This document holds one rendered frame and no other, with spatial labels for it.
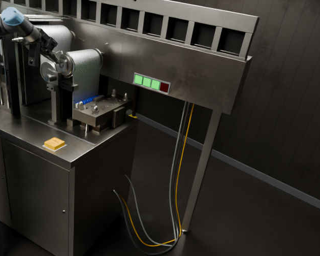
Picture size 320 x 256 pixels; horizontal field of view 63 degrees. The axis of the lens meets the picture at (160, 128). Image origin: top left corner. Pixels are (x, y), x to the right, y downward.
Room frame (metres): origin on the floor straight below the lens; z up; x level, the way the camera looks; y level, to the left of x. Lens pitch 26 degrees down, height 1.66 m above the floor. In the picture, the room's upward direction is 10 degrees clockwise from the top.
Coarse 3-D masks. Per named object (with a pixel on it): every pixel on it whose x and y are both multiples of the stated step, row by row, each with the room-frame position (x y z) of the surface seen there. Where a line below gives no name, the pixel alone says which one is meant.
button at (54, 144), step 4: (48, 140) 1.13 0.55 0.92; (52, 140) 1.14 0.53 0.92; (56, 140) 1.14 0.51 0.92; (60, 140) 1.15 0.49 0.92; (48, 144) 1.10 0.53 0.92; (52, 144) 1.10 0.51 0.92; (56, 144) 1.11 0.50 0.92; (60, 144) 1.12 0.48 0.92; (64, 144) 1.14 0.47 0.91; (52, 148) 1.09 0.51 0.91; (56, 148) 1.10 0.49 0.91
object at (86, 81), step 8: (88, 72) 1.51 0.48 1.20; (96, 72) 1.57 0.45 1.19; (80, 80) 1.44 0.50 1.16; (88, 80) 1.51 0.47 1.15; (96, 80) 1.58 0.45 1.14; (80, 88) 1.44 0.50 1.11; (88, 88) 1.51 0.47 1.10; (96, 88) 1.58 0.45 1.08; (80, 96) 1.44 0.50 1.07; (88, 96) 1.51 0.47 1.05
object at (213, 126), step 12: (108, 84) 1.93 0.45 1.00; (216, 120) 1.57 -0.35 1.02; (216, 132) 1.57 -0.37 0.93; (204, 144) 1.58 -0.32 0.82; (204, 156) 1.57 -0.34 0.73; (204, 168) 1.56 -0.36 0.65; (192, 192) 1.58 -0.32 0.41; (192, 204) 1.57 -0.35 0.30; (192, 216) 1.58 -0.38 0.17; (180, 228) 1.59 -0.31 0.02
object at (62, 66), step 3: (60, 60) 1.39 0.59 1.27; (63, 60) 1.38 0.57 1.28; (66, 60) 1.39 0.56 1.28; (60, 63) 1.39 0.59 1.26; (63, 63) 1.38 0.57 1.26; (66, 63) 1.38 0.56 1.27; (57, 66) 1.40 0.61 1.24; (60, 66) 1.39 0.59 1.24; (63, 66) 1.38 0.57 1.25; (66, 66) 1.37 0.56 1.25; (60, 69) 1.39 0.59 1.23; (63, 69) 1.38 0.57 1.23; (66, 69) 1.37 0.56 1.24
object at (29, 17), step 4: (24, 16) 1.47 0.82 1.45; (28, 16) 1.52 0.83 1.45; (32, 16) 1.54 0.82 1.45; (36, 16) 1.57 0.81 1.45; (40, 16) 1.60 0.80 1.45; (44, 16) 1.62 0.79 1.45; (48, 16) 1.65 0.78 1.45; (52, 16) 1.68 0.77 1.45; (56, 16) 1.71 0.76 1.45; (60, 16) 1.75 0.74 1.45; (64, 16) 1.78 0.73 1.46; (28, 20) 1.47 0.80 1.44; (32, 20) 1.50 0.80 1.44; (36, 20) 1.52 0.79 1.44; (40, 20) 1.55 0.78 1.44; (44, 20) 1.58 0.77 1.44; (48, 20) 1.61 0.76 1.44; (52, 20) 1.64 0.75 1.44; (56, 20) 1.67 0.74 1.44; (60, 20) 1.70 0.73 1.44
